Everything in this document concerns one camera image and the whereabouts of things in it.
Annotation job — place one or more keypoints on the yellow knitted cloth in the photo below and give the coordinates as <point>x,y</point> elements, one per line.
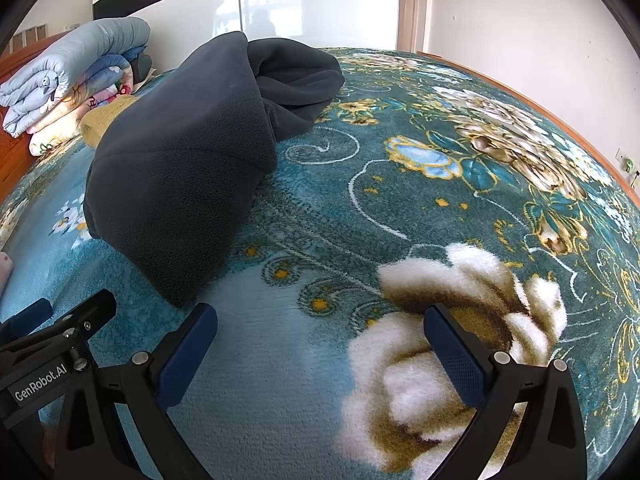
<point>97,125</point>

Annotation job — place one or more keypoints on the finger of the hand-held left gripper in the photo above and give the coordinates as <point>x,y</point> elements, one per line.
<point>92,310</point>
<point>30,315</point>

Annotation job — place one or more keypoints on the teal floral plush blanket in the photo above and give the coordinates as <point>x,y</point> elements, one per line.
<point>310,200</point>

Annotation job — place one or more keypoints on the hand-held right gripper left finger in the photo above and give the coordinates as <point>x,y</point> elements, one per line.
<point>185,355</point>

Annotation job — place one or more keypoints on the orange wooden bed frame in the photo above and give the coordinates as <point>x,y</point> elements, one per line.
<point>575,130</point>

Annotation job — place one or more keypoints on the beige door frame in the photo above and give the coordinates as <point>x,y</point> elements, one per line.
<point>415,5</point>

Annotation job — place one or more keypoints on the folded floral print quilt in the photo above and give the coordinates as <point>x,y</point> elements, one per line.
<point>65,110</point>

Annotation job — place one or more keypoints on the folded light blue quilt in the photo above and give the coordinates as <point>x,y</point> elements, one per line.
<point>60,60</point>

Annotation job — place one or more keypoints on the glossy white wardrobe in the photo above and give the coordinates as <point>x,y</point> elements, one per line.
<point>190,15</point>

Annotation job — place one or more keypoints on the dark grey fleece garment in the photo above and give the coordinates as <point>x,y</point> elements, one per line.
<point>175,160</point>

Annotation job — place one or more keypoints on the white wall socket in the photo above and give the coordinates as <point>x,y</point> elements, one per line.
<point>627,164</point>

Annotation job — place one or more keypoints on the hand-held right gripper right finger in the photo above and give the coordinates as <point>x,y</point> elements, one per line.
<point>457,355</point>

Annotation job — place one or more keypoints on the orange wooden headboard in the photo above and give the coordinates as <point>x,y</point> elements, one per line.
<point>10,160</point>

